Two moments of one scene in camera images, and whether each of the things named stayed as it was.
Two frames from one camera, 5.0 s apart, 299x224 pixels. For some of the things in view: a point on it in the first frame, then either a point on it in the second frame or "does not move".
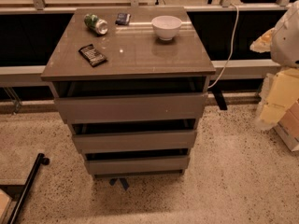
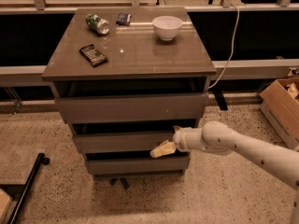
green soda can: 94,23 does not move
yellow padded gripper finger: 263,43 → 163,148
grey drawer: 134,141 does not move
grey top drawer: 132,108 does not move
